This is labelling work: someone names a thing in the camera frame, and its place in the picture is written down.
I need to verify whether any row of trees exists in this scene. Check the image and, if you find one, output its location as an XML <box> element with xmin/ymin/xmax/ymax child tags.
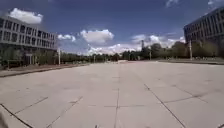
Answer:
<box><xmin>59</xmin><ymin>40</ymin><xmax>224</xmax><ymax>63</ymax></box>

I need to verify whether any grass strip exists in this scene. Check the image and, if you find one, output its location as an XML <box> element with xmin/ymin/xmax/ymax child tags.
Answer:
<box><xmin>155</xmin><ymin>58</ymin><xmax>224</xmax><ymax>66</ymax></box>

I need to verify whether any row of bushes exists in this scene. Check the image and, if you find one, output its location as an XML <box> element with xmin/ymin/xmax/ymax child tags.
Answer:
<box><xmin>0</xmin><ymin>46</ymin><xmax>59</xmax><ymax>69</ymax></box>

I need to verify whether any tall thin tower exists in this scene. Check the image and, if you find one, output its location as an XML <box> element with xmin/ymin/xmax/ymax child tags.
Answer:
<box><xmin>140</xmin><ymin>39</ymin><xmax>146</xmax><ymax>50</ymax></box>

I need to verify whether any grey concrete slab plaza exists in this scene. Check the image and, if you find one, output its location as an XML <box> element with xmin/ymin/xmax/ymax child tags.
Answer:
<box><xmin>0</xmin><ymin>60</ymin><xmax>224</xmax><ymax>128</ymax></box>

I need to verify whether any dark grey office building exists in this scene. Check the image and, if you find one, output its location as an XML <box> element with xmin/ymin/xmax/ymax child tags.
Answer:
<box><xmin>183</xmin><ymin>7</ymin><xmax>224</xmax><ymax>51</ymax></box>

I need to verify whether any dark kerb strip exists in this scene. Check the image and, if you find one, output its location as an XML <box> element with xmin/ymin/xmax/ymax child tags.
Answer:
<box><xmin>0</xmin><ymin>62</ymin><xmax>91</xmax><ymax>78</ymax></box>

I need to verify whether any pale building with window rows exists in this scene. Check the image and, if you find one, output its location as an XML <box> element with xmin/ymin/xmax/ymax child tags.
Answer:
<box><xmin>0</xmin><ymin>15</ymin><xmax>58</xmax><ymax>66</ymax></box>

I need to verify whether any pale pole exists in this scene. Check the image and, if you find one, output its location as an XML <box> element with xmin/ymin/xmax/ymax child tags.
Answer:
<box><xmin>189</xmin><ymin>39</ymin><xmax>193</xmax><ymax>61</ymax></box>

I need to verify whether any white pole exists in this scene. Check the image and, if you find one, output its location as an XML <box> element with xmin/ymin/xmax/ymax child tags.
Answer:
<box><xmin>57</xmin><ymin>47</ymin><xmax>62</xmax><ymax>66</ymax></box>

